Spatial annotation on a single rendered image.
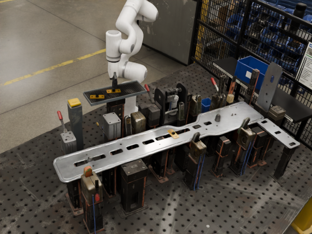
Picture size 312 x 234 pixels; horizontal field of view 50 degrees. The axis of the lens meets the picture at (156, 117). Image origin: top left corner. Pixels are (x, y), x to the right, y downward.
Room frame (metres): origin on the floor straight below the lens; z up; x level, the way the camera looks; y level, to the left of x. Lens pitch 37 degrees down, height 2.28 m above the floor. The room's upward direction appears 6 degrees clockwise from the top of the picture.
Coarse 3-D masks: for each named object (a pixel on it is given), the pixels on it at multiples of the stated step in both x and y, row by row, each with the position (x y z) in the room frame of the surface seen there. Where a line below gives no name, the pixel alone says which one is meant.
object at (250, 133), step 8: (240, 128) 1.64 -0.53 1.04; (248, 128) 1.64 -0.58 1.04; (240, 136) 1.62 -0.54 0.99; (248, 136) 1.57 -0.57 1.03; (240, 144) 1.61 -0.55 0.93; (248, 144) 1.57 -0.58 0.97; (240, 152) 1.60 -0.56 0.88; (248, 152) 1.58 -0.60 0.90; (232, 160) 1.63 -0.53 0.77; (240, 160) 1.58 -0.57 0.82; (232, 168) 1.61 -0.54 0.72; (240, 168) 1.58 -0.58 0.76
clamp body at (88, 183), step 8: (96, 176) 1.11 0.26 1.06; (88, 184) 1.06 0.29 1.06; (96, 184) 1.09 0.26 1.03; (88, 192) 1.03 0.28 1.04; (88, 200) 1.03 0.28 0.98; (88, 208) 1.06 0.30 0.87; (96, 208) 1.05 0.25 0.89; (88, 216) 1.05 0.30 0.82; (96, 216) 1.05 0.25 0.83; (88, 224) 1.05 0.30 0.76; (96, 224) 1.05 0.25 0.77; (96, 232) 1.04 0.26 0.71
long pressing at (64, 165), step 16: (208, 112) 1.82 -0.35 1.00; (224, 112) 1.85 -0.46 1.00; (240, 112) 1.86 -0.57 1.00; (256, 112) 1.88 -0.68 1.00; (160, 128) 1.61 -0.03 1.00; (176, 128) 1.62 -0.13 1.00; (192, 128) 1.64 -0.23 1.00; (208, 128) 1.66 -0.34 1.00; (224, 128) 1.67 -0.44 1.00; (112, 144) 1.42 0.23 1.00; (128, 144) 1.43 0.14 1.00; (176, 144) 1.48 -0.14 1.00; (64, 160) 1.26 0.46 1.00; (80, 160) 1.27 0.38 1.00; (112, 160) 1.29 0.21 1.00; (128, 160) 1.31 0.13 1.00; (64, 176) 1.14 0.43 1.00; (80, 176) 1.16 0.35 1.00
